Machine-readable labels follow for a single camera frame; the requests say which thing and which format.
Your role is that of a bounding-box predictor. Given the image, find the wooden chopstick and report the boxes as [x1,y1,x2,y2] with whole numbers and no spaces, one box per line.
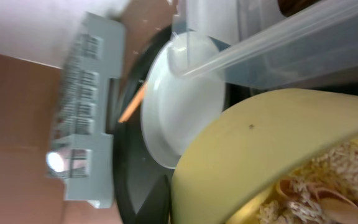
[118,82,147,123]

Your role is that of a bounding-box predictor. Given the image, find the yellow bowl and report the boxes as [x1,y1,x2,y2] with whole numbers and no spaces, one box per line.
[171,89,358,223]

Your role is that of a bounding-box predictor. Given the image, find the grey round plate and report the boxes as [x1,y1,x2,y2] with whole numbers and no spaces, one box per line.
[141,32,226,169]

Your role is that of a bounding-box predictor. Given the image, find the grey plastic dishwasher rack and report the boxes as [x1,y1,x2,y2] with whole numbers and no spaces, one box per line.
[46,12,126,209]

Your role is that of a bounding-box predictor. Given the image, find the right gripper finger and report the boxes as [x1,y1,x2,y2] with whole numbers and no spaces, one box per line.
[134,175,171,224]

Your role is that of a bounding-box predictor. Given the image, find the rice and peanut shell scraps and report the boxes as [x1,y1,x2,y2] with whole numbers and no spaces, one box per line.
[257,142,358,224]

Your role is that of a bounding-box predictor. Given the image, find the round black serving tray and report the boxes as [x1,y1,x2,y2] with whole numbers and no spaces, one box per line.
[112,26,173,223]

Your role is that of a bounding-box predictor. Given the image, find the clear plastic waste bin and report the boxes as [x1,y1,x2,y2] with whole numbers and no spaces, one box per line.
[168,0,358,89]

